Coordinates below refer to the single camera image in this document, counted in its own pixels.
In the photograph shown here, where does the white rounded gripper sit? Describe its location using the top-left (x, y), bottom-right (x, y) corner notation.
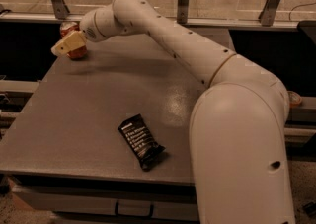
top-left (51, 7), bottom-right (114, 57)

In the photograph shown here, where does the red coke can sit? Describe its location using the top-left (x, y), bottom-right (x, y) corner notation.
top-left (59, 22), bottom-right (87, 60)

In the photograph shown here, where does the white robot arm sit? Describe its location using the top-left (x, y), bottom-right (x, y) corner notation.
top-left (51, 0), bottom-right (295, 224)

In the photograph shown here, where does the black rxbar chocolate wrapper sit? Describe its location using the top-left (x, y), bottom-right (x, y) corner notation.
top-left (118, 114), bottom-right (165, 171)

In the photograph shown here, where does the orange tape roll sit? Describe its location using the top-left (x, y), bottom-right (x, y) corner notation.
top-left (288, 91), bottom-right (302, 108)

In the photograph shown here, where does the middle metal railing bracket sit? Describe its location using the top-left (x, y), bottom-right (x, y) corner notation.
top-left (177, 0), bottom-right (189, 24)

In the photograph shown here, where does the grey drawer with black handle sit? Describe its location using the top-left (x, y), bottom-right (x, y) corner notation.
top-left (13, 185), bottom-right (199, 224)

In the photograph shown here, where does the right metal railing bracket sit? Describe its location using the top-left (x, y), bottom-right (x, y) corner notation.
top-left (259, 0), bottom-right (281, 27)

